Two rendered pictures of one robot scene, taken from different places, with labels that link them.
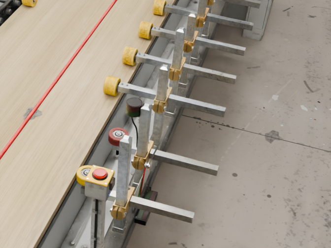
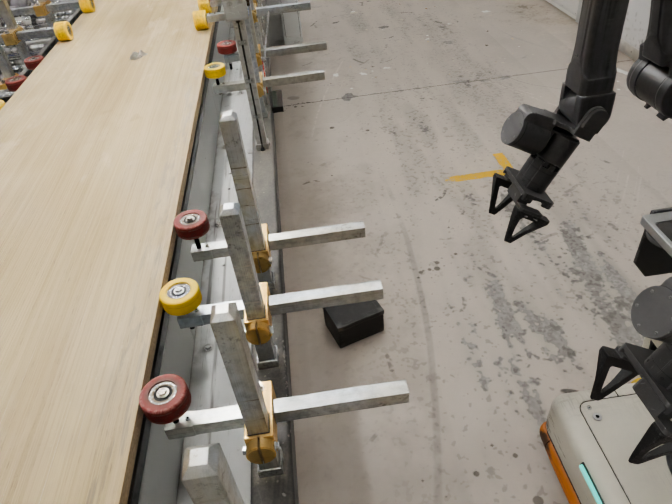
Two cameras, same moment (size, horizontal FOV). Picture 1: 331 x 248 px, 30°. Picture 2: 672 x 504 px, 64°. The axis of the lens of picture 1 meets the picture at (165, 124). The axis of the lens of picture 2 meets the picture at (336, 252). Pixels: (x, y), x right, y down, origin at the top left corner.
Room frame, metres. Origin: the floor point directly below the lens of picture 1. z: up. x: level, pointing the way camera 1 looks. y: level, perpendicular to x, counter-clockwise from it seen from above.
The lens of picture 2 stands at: (-0.48, 0.37, 1.64)
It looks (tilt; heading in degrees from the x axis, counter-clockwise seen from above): 40 degrees down; 347
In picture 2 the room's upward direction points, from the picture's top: 6 degrees counter-clockwise
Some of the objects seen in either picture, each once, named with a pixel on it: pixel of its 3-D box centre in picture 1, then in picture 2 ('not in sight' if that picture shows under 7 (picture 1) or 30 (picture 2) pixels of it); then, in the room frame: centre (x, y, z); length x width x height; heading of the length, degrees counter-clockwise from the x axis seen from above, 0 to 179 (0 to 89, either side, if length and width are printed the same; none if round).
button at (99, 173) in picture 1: (100, 174); not in sight; (1.30, 0.17, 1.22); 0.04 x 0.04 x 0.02
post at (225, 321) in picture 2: not in sight; (253, 409); (0.08, 0.40, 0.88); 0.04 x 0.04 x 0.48; 79
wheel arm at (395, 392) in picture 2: not in sight; (288, 409); (0.11, 0.35, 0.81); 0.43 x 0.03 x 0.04; 79
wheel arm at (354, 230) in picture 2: not in sight; (279, 241); (0.61, 0.25, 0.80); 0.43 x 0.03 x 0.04; 79
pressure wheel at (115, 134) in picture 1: (117, 143); (228, 55); (1.86, 0.18, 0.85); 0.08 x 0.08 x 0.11
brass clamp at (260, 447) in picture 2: not in sight; (260, 421); (0.11, 0.40, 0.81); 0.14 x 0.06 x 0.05; 169
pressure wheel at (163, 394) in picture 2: not in sight; (171, 410); (0.15, 0.54, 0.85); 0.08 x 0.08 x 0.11
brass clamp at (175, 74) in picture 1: (177, 68); not in sight; (2.32, -0.02, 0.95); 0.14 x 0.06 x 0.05; 169
